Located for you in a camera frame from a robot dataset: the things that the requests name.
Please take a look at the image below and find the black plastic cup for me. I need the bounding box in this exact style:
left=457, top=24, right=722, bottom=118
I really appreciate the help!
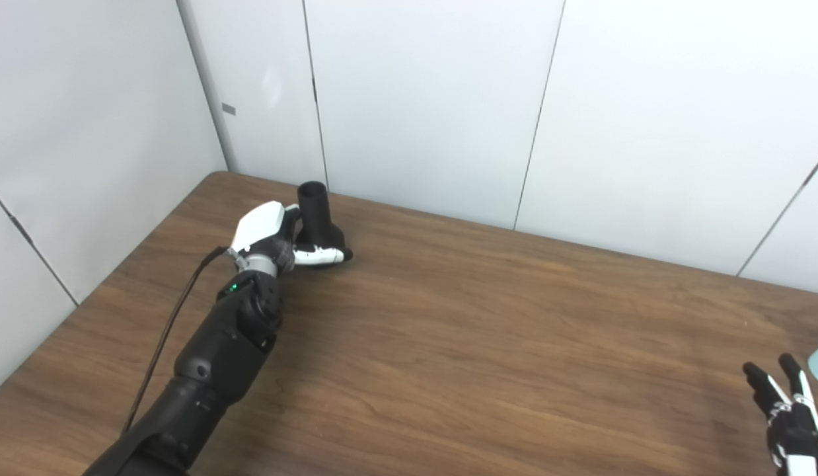
left=294, top=181, right=349, bottom=266

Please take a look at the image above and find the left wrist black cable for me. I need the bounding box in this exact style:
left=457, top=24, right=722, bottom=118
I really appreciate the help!
left=122, top=246, right=230, bottom=434

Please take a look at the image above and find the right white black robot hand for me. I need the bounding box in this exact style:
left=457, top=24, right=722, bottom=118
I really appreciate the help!
left=743, top=353, right=818, bottom=476

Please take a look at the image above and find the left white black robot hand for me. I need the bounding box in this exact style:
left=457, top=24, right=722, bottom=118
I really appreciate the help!
left=227, top=200, right=354, bottom=275

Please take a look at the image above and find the grey wall corner trim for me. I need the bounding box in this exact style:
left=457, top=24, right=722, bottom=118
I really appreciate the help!
left=176, top=0, right=241, bottom=174

